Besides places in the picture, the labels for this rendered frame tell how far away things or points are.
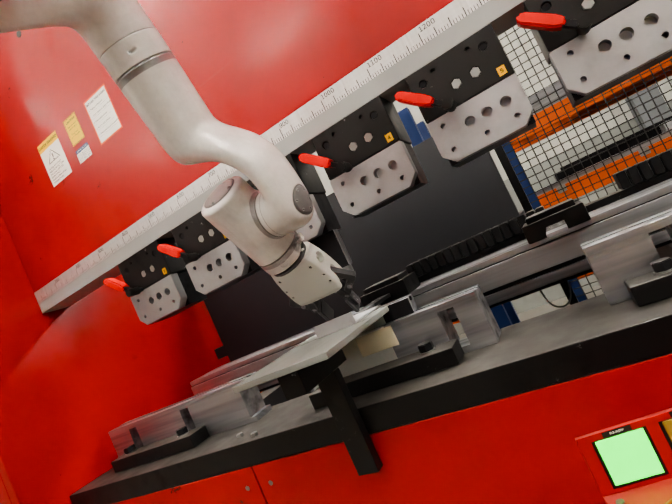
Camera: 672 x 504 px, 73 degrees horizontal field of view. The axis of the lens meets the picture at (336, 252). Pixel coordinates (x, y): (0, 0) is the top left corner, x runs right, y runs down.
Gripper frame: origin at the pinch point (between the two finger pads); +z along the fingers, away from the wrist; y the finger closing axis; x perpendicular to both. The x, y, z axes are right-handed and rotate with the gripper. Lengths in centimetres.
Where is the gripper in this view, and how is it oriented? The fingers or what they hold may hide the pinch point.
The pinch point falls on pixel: (339, 306)
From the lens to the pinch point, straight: 86.3
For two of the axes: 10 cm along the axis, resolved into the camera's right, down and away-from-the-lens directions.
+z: 5.9, 6.1, 5.3
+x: -0.5, 6.8, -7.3
